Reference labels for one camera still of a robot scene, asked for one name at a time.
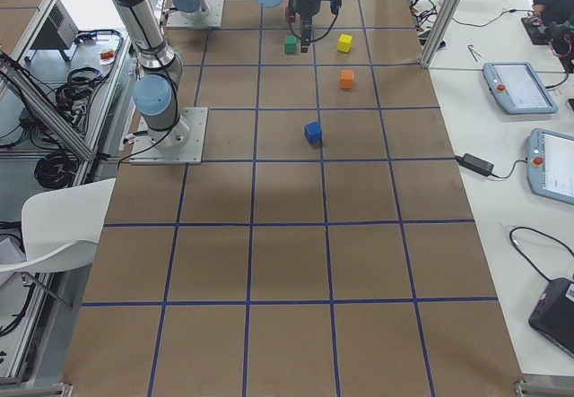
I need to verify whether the green block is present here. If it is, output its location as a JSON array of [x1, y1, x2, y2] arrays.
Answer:
[[283, 35, 298, 55]]

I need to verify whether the blue block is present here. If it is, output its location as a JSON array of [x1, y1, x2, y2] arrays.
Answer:
[[304, 121, 323, 144]]

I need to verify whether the yellow block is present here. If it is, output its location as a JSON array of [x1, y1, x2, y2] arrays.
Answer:
[[336, 33, 353, 54]]

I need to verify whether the white chair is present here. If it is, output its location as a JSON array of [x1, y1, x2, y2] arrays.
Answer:
[[1, 178, 116, 273]]

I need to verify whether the aluminium frame post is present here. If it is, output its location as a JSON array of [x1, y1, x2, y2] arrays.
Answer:
[[420, 0, 461, 68]]

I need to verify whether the black laptop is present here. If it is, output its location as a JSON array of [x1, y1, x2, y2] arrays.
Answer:
[[528, 278, 573, 357]]

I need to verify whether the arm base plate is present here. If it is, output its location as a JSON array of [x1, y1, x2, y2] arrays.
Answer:
[[165, 0, 224, 30], [129, 107, 208, 165]]

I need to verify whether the black power adapter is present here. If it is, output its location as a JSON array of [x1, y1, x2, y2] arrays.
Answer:
[[456, 153, 494, 177]]

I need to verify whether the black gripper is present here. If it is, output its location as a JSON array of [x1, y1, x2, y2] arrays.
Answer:
[[291, 0, 322, 53]]

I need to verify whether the teach pendant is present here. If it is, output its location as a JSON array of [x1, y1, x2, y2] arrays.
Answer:
[[526, 128, 573, 204], [482, 62, 558, 115]]

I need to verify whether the allen key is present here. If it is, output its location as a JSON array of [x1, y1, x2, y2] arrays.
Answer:
[[467, 44, 481, 62]]

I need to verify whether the teach pendant far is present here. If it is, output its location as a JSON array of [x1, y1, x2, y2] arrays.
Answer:
[[482, 62, 558, 115]]

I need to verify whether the orange block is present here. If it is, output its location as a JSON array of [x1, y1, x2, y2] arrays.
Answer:
[[339, 69, 354, 91]]

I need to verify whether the teach pendant near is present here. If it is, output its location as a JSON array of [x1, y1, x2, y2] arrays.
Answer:
[[526, 128, 573, 204]]

